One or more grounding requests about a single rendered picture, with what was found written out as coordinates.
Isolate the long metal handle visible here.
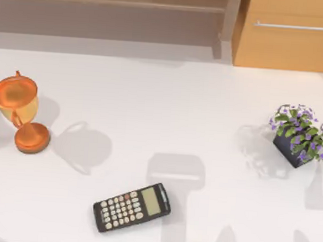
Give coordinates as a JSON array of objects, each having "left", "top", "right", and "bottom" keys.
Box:
[{"left": 253, "top": 20, "right": 323, "bottom": 32}]

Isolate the open wooden shelf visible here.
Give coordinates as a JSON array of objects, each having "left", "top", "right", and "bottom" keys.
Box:
[{"left": 0, "top": 0, "right": 243, "bottom": 60}]

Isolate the black calculator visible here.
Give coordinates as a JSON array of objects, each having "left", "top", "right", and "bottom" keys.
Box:
[{"left": 91, "top": 178, "right": 173, "bottom": 238}]

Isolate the wooden cupboard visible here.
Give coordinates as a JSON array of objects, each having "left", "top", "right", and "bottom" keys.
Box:
[{"left": 229, "top": 0, "right": 323, "bottom": 73}]

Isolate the purple flower plant pot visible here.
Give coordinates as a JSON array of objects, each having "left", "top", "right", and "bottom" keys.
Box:
[{"left": 265, "top": 102, "right": 323, "bottom": 170}]

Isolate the orange trophy cup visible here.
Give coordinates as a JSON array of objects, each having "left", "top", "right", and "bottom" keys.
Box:
[{"left": 0, "top": 69, "right": 56, "bottom": 156}]

